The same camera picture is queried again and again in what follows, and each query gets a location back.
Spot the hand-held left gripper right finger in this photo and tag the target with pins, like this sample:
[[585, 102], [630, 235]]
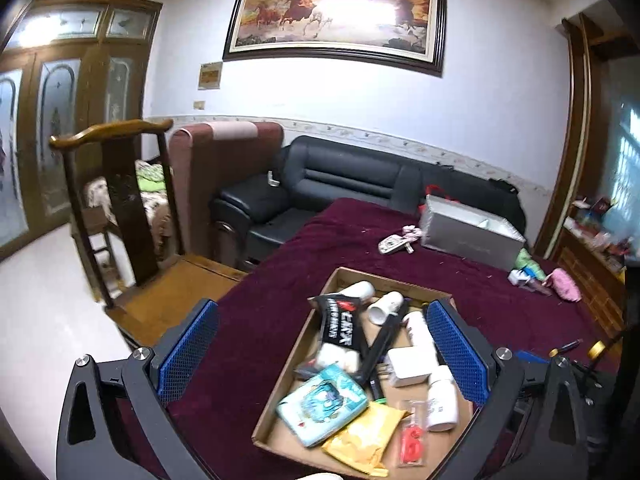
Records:
[[457, 355]]

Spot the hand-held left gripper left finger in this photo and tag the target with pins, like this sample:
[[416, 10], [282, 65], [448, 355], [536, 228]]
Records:
[[190, 355]]

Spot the white pill bottle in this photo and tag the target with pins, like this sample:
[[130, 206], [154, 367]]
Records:
[[420, 335], [442, 402]]

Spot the white square charger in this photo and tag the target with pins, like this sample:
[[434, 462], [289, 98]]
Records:
[[410, 366]]

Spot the shallow cardboard box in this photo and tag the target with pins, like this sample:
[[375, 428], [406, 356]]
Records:
[[395, 402]]

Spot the white bottle red label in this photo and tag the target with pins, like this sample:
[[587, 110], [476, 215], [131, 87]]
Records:
[[385, 306]]

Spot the green-capped black marker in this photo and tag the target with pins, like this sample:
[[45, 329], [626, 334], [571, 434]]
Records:
[[376, 390]]

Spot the clear packet red candle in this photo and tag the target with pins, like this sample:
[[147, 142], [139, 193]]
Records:
[[412, 442]]

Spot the translucent white plastic bottle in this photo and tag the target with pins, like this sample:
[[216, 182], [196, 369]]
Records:
[[361, 291]]

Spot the black printed packet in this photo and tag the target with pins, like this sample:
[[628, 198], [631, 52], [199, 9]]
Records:
[[342, 330]]

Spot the yellow packet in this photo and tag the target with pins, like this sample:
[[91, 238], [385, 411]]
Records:
[[362, 437]]

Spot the teal tissue packet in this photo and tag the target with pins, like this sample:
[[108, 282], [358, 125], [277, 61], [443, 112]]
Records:
[[320, 405]]

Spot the small white adapter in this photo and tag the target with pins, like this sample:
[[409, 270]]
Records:
[[517, 277]]

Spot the wooden sideboard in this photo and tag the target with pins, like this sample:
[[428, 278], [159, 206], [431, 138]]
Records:
[[590, 280]]

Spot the pink pouch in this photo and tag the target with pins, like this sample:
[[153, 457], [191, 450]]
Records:
[[565, 285]]

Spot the blue plastic item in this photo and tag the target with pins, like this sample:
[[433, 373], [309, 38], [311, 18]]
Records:
[[533, 273]]

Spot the green fabric item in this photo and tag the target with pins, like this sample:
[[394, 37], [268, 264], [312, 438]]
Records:
[[525, 260]]

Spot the white key fob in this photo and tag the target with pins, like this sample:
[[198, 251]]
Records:
[[391, 246]]

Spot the patterned cushion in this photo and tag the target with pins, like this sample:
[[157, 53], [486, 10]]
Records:
[[155, 215]]

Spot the clutter of small boxes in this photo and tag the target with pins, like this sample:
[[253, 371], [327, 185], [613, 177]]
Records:
[[600, 240]]

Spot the wooden chair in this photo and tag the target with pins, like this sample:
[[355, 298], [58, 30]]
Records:
[[122, 200]]

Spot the red-brown armchair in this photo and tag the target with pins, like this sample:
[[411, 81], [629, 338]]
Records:
[[210, 170]]

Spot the green cloth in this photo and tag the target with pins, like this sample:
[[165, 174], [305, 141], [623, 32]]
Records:
[[150, 172]]

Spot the small silver clip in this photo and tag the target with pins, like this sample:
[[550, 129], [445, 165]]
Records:
[[273, 178]]

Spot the black leather sofa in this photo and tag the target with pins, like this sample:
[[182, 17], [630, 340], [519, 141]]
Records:
[[340, 175]]

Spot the bright window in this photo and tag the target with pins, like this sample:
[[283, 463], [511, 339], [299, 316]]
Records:
[[625, 160]]

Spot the wooden glass cabinet doors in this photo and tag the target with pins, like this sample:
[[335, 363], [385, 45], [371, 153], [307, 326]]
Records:
[[55, 110]]

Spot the framed horse painting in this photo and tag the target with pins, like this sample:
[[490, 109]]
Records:
[[325, 10]]

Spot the small wall plaque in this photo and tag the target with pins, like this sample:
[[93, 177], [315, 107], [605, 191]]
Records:
[[210, 76]]

